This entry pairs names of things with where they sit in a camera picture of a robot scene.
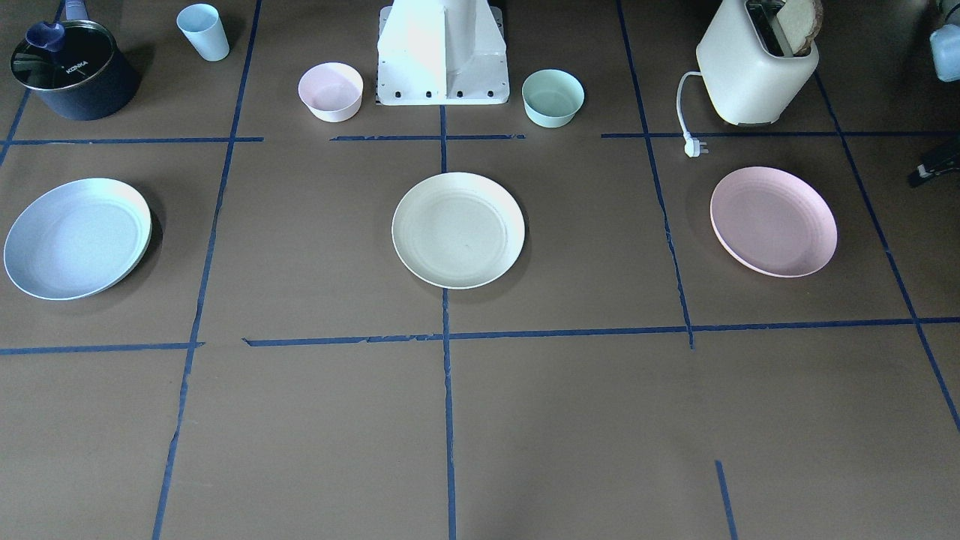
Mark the pink plate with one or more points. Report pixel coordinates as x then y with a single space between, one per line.
773 222

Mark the blue plate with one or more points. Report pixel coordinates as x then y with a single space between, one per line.
78 239

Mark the cream plate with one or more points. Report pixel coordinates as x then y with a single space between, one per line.
458 230

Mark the green bowl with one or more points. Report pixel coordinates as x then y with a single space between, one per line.
552 97

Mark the pink bowl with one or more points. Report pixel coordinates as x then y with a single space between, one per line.
331 91

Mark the white toaster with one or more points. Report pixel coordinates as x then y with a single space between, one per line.
749 73

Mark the light blue cup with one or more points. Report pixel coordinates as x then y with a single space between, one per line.
201 24

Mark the bread slice in toaster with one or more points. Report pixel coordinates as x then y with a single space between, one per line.
800 22

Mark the dark blue saucepan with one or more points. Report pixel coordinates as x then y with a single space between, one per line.
75 66

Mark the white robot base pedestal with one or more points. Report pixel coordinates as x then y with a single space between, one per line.
441 53

